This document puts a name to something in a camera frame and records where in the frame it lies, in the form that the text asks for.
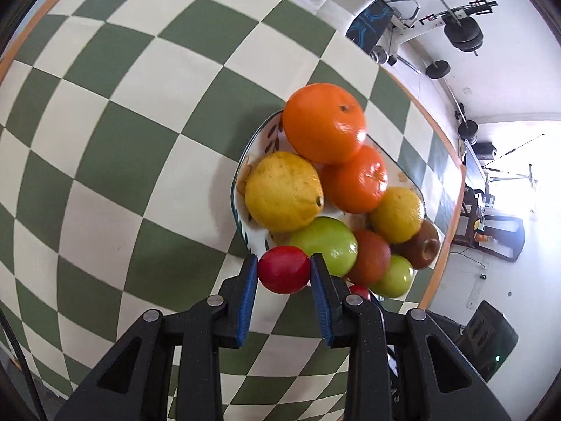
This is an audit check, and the red tomato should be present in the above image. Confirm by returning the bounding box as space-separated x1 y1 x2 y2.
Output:
258 245 311 295
349 284 371 300

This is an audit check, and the large green apple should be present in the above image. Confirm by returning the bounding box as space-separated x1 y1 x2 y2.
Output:
286 217 358 278

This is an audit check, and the dark orange fruit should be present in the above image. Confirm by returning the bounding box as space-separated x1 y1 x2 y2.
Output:
346 229 391 285

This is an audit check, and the small green apple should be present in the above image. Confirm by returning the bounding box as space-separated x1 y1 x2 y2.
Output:
368 255 414 299

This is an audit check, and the yellow lemon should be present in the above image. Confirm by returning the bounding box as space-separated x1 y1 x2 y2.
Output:
244 151 324 233

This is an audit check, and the brown red apple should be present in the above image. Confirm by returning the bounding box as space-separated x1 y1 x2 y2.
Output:
391 219 440 270

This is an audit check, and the small yellow orange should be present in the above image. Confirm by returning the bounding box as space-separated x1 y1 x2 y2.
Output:
369 186 425 244

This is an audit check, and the small orange mandarin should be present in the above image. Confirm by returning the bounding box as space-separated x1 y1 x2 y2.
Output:
320 146 388 214

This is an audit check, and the large orange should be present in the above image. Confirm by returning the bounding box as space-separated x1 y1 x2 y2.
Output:
282 83 367 165

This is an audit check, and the floral oval plate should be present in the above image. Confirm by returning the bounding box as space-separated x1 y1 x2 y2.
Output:
231 111 427 278

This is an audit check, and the green checkered tablecloth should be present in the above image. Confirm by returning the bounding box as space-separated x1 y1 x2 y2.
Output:
1 0 461 397

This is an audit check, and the floor barbell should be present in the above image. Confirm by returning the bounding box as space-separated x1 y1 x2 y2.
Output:
425 60 478 145

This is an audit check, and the black blue exercise board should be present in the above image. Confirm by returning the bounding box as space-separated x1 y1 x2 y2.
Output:
346 0 394 54

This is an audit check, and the white weight rack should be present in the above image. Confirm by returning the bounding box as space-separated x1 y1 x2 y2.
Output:
369 0 498 65

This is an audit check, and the barbell on rack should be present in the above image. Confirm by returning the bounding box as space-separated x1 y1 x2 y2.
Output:
439 0 483 54

